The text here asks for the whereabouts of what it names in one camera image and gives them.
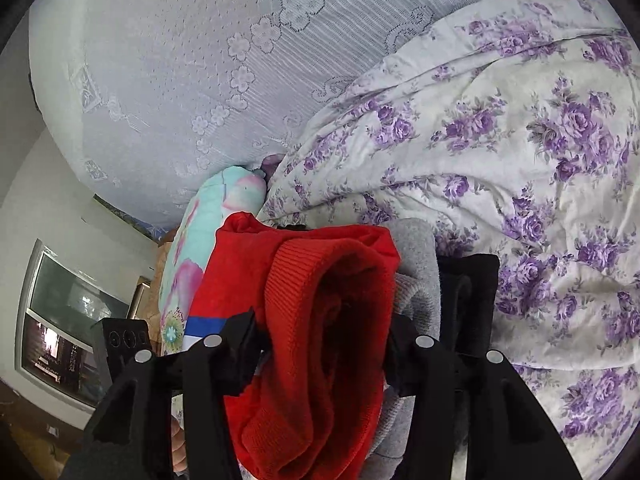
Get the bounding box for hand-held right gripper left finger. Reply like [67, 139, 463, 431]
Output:
[82, 310, 268, 480]

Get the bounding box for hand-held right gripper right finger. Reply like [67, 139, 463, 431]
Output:
[382, 315, 583, 480]

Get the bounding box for red jacket with stripes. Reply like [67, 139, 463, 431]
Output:
[185, 212, 403, 480]

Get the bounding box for folded grey pants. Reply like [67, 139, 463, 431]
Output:
[372, 217, 443, 461]

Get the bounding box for person's left hand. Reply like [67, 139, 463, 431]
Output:
[169, 407, 187, 473]

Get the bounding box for wooden bed headboard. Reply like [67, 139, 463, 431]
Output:
[128, 275, 154, 321]

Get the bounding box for window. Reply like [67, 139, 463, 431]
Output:
[15, 239, 131, 408]

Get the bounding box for folded teal pink floral quilt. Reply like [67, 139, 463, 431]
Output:
[160, 165, 268, 356]

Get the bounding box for purple floral bedsheet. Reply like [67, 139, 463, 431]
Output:
[257, 0, 640, 471]

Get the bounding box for white lace cover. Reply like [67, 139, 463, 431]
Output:
[27, 0, 551, 231]

